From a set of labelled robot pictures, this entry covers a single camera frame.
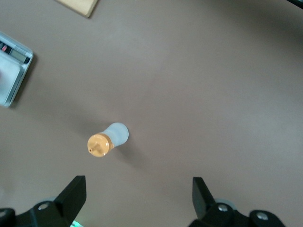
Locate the silver digital kitchen scale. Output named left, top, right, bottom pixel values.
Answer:
left=0, top=31, right=35, bottom=108

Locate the brown table cover sheet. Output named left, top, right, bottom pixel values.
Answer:
left=0, top=0, right=303, bottom=227

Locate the translucent sauce bottle orange cap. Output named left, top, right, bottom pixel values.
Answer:
left=87, top=122, right=130, bottom=159

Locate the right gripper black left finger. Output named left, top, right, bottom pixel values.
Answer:
left=0, top=175, right=87, bottom=227

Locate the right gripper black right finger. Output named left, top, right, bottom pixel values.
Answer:
left=187, top=176, right=287, bottom=227

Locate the wooden cutting board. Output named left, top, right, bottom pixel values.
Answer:
left=55, top=0, right=99, bottom=18

